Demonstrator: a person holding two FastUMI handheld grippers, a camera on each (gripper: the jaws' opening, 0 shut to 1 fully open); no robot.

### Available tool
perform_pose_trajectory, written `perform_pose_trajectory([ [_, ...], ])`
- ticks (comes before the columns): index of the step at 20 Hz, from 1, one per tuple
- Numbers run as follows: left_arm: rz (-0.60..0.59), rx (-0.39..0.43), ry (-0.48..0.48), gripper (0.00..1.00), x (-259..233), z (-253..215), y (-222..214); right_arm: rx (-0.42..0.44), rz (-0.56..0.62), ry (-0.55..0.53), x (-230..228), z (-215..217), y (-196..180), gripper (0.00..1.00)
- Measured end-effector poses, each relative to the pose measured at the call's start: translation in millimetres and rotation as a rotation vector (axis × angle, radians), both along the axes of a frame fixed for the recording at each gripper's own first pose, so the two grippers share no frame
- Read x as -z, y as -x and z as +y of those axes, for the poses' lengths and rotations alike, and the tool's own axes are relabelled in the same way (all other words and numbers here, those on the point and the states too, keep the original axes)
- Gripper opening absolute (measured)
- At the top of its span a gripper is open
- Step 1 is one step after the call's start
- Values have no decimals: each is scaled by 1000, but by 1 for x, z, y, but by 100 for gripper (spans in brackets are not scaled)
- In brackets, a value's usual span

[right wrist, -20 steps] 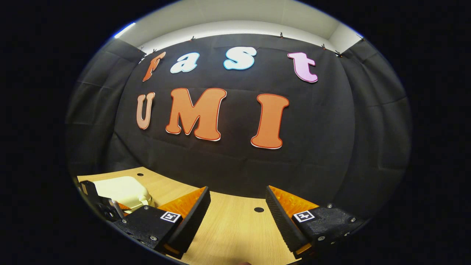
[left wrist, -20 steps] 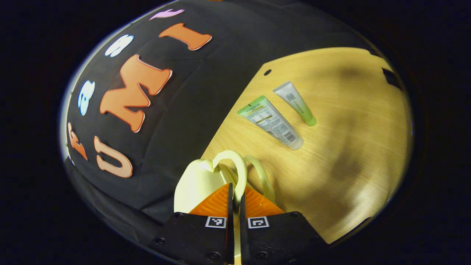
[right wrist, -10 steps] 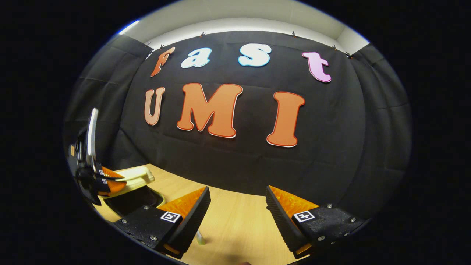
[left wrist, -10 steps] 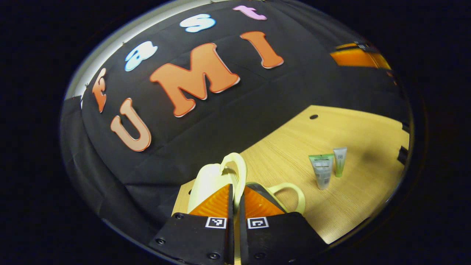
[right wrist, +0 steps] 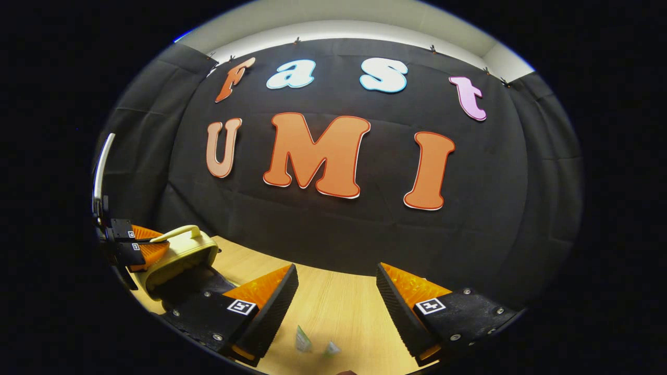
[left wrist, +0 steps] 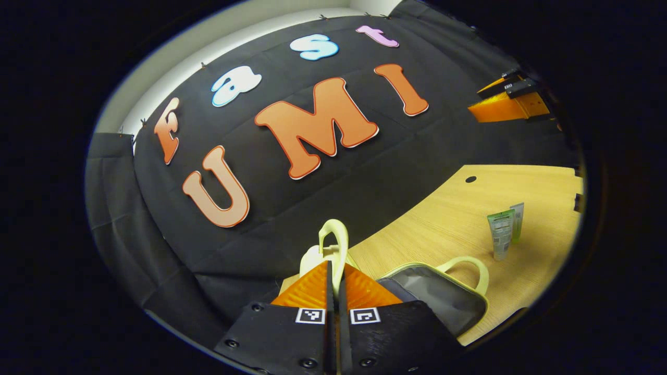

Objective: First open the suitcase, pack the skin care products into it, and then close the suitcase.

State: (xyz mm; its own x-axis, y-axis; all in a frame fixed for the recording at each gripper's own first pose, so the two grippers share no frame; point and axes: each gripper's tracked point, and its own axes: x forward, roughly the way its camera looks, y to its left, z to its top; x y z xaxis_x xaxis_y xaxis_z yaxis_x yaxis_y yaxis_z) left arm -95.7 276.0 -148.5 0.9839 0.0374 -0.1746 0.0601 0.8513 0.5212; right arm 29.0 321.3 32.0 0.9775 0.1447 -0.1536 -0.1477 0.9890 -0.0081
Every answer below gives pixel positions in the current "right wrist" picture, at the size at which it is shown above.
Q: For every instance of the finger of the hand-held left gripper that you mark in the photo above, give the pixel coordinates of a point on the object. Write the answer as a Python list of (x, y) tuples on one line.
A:
[(140, 233), (151, 255)]

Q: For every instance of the green and white tube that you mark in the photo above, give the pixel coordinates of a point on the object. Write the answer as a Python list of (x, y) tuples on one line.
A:
[(303, 341)]

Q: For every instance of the pale yellow suitcase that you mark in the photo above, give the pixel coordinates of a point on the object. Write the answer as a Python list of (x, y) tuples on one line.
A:
[(182, 255)]

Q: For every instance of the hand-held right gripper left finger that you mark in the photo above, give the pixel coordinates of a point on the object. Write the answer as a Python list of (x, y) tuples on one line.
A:
[(276, 307)]

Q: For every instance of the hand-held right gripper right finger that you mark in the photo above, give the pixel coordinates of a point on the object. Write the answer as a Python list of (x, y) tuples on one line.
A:
[(398, 312)]

